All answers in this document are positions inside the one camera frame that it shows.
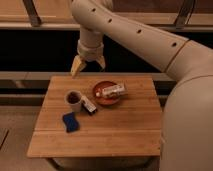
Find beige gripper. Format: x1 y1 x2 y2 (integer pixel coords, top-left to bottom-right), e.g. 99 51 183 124
70 42 106 77

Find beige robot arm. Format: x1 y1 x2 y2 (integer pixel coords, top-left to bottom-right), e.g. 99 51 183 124
71 0 213 171

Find white snack packet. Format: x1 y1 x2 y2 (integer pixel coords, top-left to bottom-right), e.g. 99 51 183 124
95 83 126 99

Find white cup with drink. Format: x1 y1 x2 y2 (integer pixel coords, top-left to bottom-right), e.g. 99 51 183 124
65 90 82 112

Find blue sponge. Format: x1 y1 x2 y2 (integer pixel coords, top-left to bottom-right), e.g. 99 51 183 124
62 112 79 133

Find wooden table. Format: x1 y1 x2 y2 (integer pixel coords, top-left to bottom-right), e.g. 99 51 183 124
27 75 162 158

